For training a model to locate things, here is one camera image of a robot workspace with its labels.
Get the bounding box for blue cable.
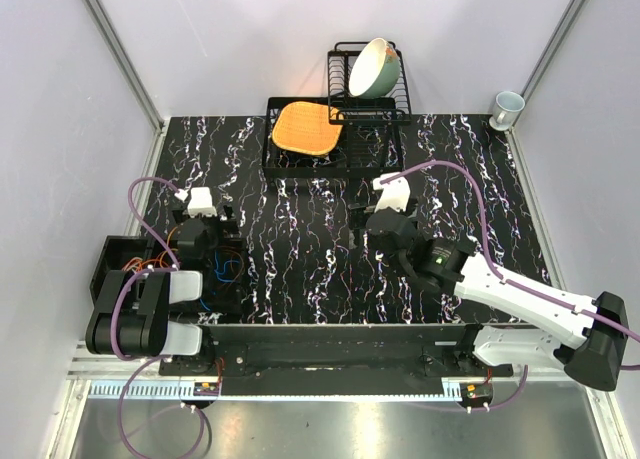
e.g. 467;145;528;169
199;251;244;310

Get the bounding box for brown cable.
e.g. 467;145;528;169
219;251;246;285

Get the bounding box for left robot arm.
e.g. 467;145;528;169
85;206;248;375

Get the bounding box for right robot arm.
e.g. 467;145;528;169
348;206;629;392

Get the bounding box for black sorting bin right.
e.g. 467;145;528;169
199;239;248;316

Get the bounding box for black sorting bin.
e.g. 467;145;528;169
199;239;248;316
89;235;154;303

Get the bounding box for black sorting bin left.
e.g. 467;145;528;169
89;235;154;303

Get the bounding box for black dish rack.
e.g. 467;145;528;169
262;41;411;180

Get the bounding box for green white bowl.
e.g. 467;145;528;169
348;38;401;99

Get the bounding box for white mug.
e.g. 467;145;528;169
489;91;526;131

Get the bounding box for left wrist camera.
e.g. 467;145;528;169
174;187;217;218

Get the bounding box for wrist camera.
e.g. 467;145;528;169
174;187;217;218
372;173;411;213

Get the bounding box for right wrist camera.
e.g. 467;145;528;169
372;173;411;213

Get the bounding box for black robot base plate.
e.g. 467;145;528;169
160;324;513;378

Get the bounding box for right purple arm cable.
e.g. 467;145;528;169
384;159;640;411

